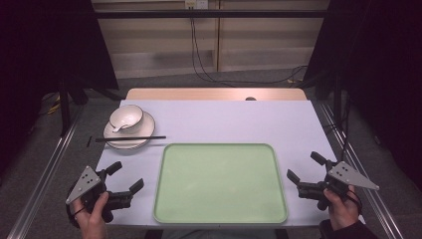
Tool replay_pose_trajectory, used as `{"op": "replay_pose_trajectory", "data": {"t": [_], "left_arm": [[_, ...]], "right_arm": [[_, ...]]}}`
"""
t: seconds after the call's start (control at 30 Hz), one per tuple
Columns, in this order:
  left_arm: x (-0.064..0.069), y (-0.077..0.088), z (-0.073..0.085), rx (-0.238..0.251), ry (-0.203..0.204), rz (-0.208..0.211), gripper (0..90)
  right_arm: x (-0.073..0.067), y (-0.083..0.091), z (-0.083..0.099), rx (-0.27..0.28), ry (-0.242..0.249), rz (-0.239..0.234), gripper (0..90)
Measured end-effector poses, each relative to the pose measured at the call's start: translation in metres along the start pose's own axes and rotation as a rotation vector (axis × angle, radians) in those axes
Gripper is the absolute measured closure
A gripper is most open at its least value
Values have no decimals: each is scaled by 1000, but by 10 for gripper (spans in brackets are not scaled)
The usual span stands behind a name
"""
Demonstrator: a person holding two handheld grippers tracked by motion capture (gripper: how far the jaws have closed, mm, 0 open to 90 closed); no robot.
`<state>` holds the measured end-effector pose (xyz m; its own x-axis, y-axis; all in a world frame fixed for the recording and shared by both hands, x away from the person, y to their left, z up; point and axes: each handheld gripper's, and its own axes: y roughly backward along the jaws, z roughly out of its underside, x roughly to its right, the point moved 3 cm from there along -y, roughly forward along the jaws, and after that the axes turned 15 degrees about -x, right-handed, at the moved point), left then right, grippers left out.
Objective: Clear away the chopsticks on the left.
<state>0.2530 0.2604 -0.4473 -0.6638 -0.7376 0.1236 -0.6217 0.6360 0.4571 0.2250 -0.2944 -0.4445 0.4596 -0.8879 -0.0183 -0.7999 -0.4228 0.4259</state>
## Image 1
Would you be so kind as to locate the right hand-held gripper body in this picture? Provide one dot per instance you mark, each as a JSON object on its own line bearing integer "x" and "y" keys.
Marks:
{"x": 345, "y": 176}

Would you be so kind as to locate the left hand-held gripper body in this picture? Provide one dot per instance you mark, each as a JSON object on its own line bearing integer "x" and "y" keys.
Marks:
{"x": 84, "y": 183}

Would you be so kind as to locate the person's right hand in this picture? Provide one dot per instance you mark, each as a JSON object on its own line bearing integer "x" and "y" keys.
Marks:
{"x": 343, "y": 210}

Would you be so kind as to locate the person's left hand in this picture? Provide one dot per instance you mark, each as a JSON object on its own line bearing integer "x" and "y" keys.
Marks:
{"x": 90, "y": 220}

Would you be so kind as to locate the black chopstick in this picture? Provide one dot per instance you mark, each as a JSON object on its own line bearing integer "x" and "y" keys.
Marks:
{"x": 142, "y": 137}
{"x": 103, "y": 140}

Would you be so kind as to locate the small black stick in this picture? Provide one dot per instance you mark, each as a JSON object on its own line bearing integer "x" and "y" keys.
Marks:
{"x": 89, "y": 141}

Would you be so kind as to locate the white ceramic spoon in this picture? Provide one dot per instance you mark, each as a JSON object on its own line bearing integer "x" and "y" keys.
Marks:
{"x": 116, "y": 128}

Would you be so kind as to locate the white plate with dark rim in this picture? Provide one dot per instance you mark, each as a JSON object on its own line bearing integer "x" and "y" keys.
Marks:
{"x": 147, "y": 127}

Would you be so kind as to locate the white bowl with dark rim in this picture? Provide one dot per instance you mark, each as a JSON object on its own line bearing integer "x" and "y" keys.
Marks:
{"x": 132, "y": 114}

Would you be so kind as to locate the light green tray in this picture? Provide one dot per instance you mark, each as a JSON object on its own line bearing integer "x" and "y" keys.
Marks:
{"x": 219, "y": 184}

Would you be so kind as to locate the black metal stand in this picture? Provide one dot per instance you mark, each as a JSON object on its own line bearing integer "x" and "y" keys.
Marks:
{"x": 64, "y": 109}

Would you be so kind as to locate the pale lavender table mat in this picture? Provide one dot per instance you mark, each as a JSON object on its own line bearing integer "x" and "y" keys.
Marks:
{"x": 232, "y": 122}

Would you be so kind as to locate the person's grey clothing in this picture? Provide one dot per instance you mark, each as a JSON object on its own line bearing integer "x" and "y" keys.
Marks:
{"x": 219, "y": 234}

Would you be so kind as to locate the wooden table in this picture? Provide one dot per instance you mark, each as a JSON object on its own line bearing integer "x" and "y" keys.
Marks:
{"x": 199, "y": 94}

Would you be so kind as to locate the black curtain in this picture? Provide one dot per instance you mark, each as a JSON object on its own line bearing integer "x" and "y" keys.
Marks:
{"x": 381, "y": 66}
{"x": 43, "y": 59}

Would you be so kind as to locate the black horizontal bar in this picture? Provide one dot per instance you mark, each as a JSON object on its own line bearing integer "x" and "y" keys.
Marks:
{"x": 212, "y": 14}

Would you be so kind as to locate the aluminium rail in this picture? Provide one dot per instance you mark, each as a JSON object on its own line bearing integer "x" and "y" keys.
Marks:
{"x": 43, "y": 172}
{"x": 368, "y": 186}

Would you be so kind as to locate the white wall socket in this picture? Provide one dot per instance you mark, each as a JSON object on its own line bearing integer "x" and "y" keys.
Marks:
{"x": 196, "y": 3}

